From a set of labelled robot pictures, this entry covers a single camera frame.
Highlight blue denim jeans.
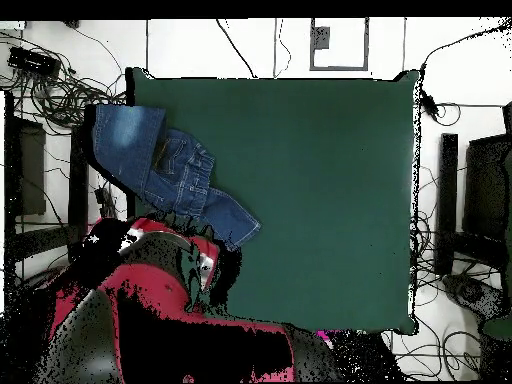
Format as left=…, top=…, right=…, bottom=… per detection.
left=91, top=103, right=263, bottom=251

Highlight dark green table cloth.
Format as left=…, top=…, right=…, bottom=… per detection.
left=125, top=67, right=421, bottom=336

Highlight black power strip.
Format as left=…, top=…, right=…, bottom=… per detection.
left=94, top=185, right=118, bottom=219

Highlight dark grey square plate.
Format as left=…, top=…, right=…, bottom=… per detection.
left=311, top=25, right=332, bottom=50

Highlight black upright bar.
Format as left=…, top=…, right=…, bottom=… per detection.
left=434, top=132, right=460, bottom=276

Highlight dark wheeled base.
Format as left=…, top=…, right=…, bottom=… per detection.
left=441, top=273, right=509, bottom=321

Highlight black chair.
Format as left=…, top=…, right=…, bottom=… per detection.
left=462, top=101, right=512, bottom=273

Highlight black electronics box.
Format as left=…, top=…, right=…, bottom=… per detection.
left=7, top=45, right=62, bottom=79

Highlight thin black cable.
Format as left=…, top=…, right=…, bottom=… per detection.
left=274, top=17, right=292, bottom=79
left=215, top=18, right=257, bottom=79

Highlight black metal frame stand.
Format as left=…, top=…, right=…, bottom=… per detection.
left=3, top=91, right=95, bottom=281

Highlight black cable with adapter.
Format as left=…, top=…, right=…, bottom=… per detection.
left=418, top=23, right=512, bottom=125

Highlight tangled black cable bundle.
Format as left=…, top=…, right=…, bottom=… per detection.
left=7, top=31, right=128, bottom=133

